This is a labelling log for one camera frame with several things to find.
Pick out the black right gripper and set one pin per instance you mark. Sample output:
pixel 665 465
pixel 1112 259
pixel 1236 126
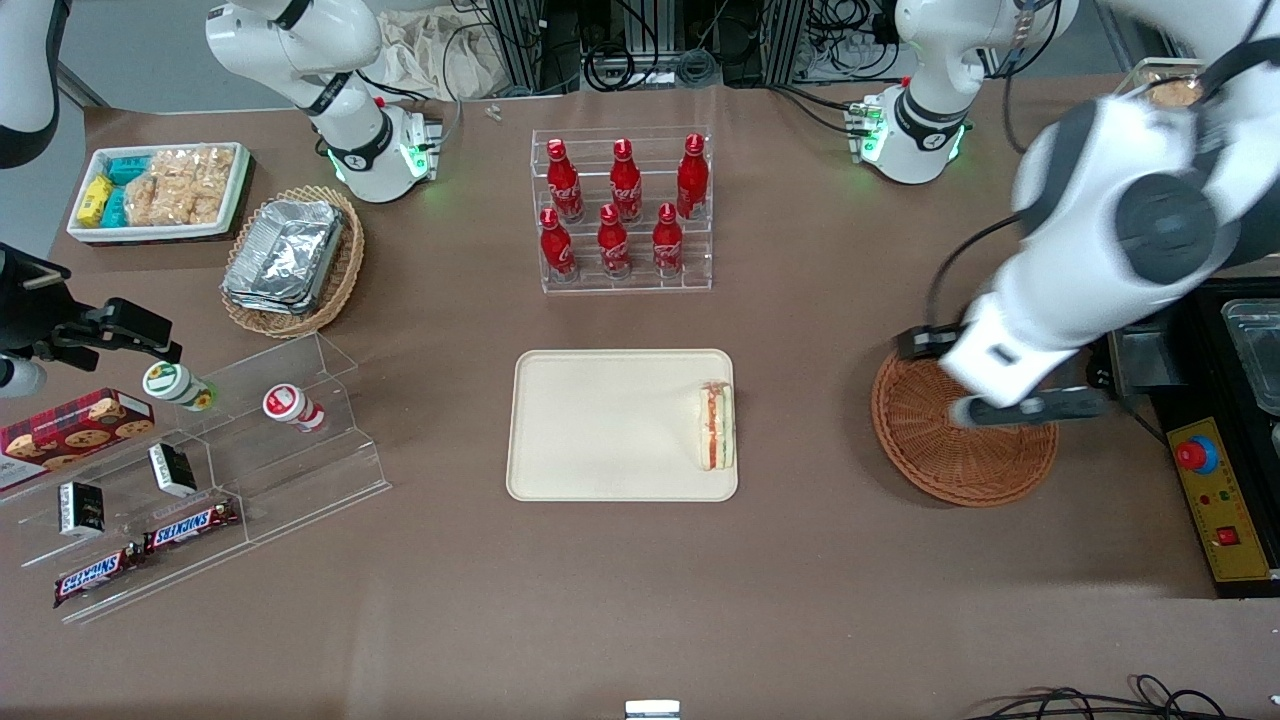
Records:
pixel 22 308

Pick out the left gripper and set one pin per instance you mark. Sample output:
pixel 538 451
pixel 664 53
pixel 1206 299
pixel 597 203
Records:
pixel 926 342

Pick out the plastic-wrapped sandwich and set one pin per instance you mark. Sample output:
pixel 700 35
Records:
pixel 716 428

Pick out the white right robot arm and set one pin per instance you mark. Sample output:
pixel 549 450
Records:
pixel 300 40

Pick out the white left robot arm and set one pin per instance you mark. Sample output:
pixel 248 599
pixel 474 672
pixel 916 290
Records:
pixel 1130 130

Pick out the round brown wicker basket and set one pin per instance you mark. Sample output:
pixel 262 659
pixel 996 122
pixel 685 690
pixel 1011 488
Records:
pixel 950 460

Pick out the light oval wicker basket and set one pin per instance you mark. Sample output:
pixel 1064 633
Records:
pixel 345 265

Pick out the beige rectangular tray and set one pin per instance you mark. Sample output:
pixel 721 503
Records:
pixel 610 425

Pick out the green label yogurt cup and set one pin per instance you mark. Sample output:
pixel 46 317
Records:
pixel 175 385

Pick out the white snack bin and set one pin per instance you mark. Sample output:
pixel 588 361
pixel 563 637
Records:
pixel 85 232

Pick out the teal snack pack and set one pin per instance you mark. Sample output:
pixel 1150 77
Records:
pixel 115 208
pixel 128 168

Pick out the red cookie box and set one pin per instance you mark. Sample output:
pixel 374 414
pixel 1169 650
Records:
pixel 70 430

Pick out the yellow snack pack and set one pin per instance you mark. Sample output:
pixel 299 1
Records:
pixel 95 200

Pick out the aluminium foil container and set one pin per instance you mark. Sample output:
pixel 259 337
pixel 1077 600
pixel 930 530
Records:
pixel 265 305
pixel 290 245

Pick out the rice cracker bag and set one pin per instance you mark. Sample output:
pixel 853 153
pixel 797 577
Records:
pixel 180 185

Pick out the small black box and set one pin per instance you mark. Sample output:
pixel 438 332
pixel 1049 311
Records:
pixel 172 470
pixel 82 510

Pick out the red label yogurt cup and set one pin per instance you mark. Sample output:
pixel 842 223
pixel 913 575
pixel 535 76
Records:
pixel 292 407

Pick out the Snickers chocolate bar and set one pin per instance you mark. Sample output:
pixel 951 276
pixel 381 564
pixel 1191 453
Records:
pixel 95 577
pixel 190 527

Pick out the clear acrylic step shelf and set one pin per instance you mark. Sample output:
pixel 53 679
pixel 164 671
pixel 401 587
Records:
pixel 300 480

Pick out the clear acrylic bottle rack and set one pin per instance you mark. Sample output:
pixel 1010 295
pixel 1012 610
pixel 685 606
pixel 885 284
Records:
pixel 690 270

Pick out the black appliance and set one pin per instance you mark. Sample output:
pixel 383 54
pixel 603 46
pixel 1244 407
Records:
pixel 1200 365

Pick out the red cola bottle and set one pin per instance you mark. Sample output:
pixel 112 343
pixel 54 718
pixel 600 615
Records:
pixel 564 185
pixel 614 245
pixel 692 180
pixel 557 248
pixel 667 245
pixel 626 185

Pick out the clear plastic container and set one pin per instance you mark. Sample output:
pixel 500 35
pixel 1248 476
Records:
pixel 1255 355

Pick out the yellow emergency stop box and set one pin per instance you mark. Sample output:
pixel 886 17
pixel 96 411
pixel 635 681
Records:
pixel 1225 520

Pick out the container with brown food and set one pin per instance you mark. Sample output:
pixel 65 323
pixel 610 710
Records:
pixel 1172 92

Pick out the white cloth bag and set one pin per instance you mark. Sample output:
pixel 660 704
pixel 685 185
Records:
pixel 430 60

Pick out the small white block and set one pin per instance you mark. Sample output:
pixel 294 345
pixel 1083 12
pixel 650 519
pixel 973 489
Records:
pixel 652 710

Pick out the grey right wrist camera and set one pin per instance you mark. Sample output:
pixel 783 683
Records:
pixel 20 378

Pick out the aluminium frame rack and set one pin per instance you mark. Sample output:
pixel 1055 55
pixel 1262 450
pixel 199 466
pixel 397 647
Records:
pixel 525 40

